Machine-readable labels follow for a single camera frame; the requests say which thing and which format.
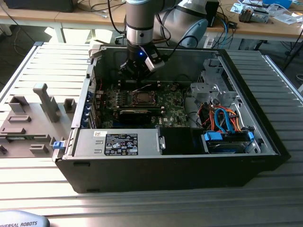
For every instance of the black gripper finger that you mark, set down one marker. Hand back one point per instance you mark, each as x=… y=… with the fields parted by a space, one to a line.
x=148 y=75
x=125 y=68

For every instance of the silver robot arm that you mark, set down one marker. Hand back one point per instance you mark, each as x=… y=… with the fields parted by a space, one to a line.
x=139 y=19

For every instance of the RAM slot with white clip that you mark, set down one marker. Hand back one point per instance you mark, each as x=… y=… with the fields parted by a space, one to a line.
x=155 y=86
x=156 y=109
x=154 y=82

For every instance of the CPU socket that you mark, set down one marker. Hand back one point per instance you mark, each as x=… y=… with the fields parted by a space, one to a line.
x=131 y=99

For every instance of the dark CPU cooler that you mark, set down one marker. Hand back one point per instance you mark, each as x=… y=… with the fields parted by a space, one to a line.
x=245 y=16

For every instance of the round coin cell battery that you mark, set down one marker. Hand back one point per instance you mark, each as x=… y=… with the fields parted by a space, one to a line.
x=174 y=87

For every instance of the green motherboard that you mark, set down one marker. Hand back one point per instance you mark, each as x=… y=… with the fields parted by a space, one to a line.
x=174 y=105

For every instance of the black graphics card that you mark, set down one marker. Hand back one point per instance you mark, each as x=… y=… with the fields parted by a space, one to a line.
x=135 y=117

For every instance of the small silver hex key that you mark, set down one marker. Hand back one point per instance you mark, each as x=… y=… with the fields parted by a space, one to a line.
x=101 y=15

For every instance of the silver metal drive cage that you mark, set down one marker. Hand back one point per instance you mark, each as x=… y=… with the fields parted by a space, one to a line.
x=208 y=91

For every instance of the black plastic shroud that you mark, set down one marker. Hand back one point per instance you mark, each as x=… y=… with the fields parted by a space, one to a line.
x=177 y=142

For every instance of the wooden desk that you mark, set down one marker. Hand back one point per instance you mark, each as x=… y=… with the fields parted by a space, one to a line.
x=71 y=17
x=260 y=29

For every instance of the grey power supply unit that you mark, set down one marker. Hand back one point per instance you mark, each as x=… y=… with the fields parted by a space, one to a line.
x=90 y=142

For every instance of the hard disk in blue carrier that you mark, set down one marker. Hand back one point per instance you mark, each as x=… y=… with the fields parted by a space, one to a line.
x=213 y=136

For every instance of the black PC case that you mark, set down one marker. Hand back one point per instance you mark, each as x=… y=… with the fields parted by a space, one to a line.
x=154 y=175

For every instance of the blue plastic case latch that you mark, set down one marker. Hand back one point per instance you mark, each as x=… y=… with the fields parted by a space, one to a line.
x=58 y=145

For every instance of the black computer tower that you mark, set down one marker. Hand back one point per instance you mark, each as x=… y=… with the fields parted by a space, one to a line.
x=35 y=6

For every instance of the white leaflet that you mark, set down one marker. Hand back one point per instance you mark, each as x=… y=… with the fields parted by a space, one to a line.
x=236 y=8

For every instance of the grey parts rack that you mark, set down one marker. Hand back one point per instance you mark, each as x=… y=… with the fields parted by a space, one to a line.
x=35 y=134

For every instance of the grey drive unit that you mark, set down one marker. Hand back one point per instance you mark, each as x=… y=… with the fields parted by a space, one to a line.
x=260 y=16

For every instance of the clear plastic bag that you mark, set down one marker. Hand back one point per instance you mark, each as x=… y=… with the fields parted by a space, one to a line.
x=286 y=19

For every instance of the blue box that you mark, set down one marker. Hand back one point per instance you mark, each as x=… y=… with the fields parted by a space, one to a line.
x=279 y=3

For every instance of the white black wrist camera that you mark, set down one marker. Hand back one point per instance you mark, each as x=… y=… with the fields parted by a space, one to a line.
x=155 y=62

